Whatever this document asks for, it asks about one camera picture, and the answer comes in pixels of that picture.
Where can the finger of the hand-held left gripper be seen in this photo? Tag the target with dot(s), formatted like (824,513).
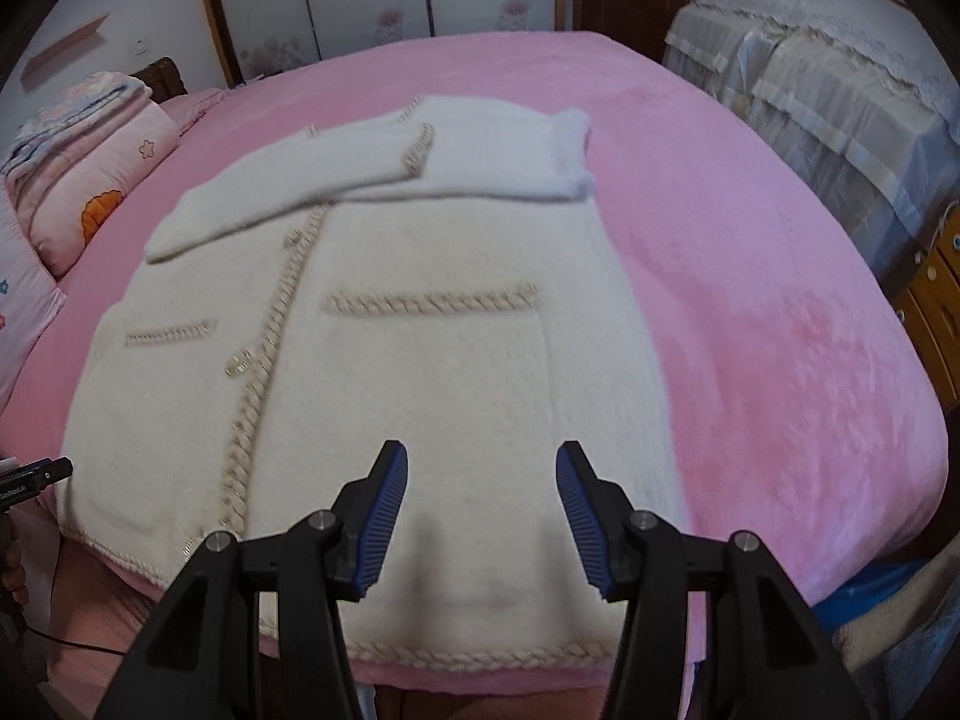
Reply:
(41,476)

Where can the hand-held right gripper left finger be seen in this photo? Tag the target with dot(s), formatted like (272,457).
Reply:
(382,521)

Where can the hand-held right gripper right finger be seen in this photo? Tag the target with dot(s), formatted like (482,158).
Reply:
(585,521)

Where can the white fuzzy braided-trim cardigan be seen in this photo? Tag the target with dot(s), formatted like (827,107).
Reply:
(420,360)

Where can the person's left hand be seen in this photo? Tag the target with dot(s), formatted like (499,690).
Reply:
(13,574)

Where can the pink cartoon-print pillow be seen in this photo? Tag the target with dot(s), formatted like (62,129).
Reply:
(26,300)

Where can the blue plastic bag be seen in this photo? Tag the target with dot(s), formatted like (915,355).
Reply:
(870,589)

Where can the pink bed blanket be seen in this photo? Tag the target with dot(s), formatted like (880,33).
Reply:
(750,277)

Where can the folded pink flower-print quilt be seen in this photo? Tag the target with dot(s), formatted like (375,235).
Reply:
(112,180)

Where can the beige fuzzy cloth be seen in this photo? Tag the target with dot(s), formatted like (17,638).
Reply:
(900,645)

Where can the folded pale floral quilt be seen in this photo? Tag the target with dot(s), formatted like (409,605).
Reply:
(82,109)

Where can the yellow wooden drawer cabinet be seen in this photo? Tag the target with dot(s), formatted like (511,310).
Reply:
(934,307)

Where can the dark wooden headboard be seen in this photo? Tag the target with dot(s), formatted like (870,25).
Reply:
(161,79)

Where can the lace-covered furniture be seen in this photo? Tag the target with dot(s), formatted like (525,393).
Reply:
(825,90)

